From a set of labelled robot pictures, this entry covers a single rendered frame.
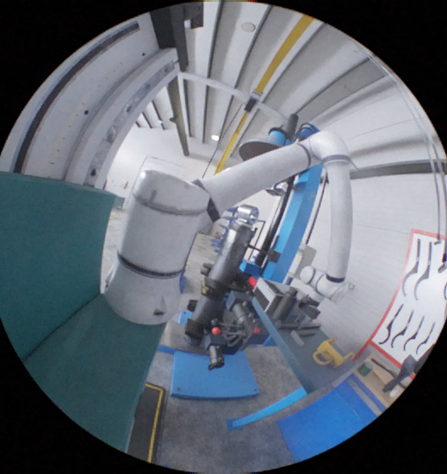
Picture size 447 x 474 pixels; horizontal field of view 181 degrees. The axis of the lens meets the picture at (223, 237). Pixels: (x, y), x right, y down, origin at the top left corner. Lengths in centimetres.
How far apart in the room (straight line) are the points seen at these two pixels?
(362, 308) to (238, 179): 232
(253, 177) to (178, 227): 30
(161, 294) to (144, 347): 11
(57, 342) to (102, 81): 39
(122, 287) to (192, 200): 20
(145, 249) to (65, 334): 21
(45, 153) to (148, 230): 22
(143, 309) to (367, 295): 241
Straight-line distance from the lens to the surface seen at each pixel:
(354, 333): 246
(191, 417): 150
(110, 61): 33
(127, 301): 28
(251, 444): 166
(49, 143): 27
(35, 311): 25
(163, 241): 23
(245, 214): 110
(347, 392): 131
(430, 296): 233
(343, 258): 56
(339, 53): 578
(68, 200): 21
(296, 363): 67
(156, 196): 22
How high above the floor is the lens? 144
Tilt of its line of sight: 5 degrees down
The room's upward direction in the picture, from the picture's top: 22 degrees clockwise
